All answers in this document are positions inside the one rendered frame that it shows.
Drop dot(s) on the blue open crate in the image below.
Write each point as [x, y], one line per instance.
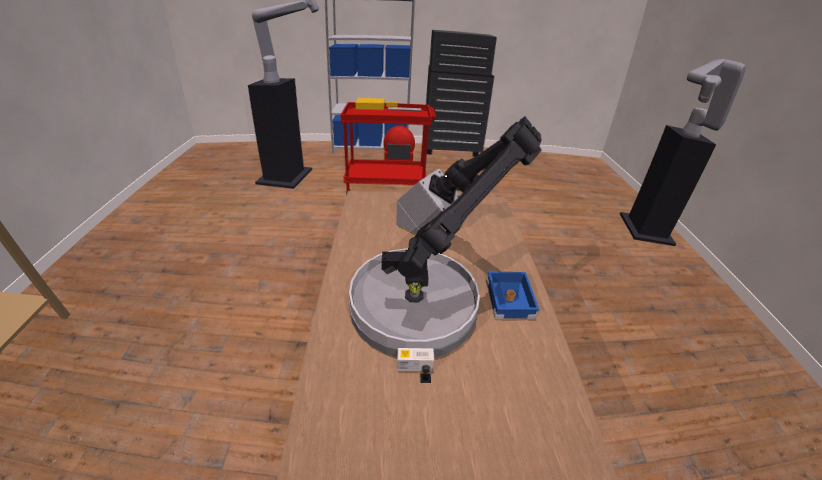
[523, 306]

